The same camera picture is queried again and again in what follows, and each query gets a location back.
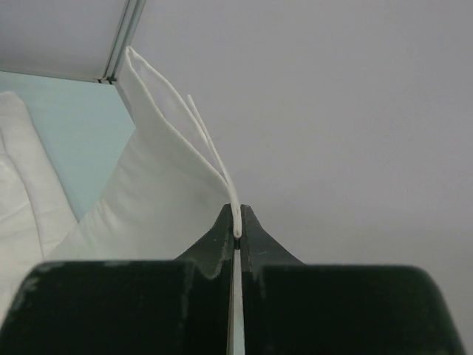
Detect white long sleeve shirt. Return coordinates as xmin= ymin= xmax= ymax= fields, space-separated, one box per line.
xmin=1 ymin=47 xmax=242 ymax=311

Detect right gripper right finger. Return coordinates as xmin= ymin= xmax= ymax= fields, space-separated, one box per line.
xmin=239 ymin=205 xmax=465 ymax=354

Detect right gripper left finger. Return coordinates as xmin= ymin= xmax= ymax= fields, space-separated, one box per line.
xmin=1 ymin=206 xmax=235 ymax=354

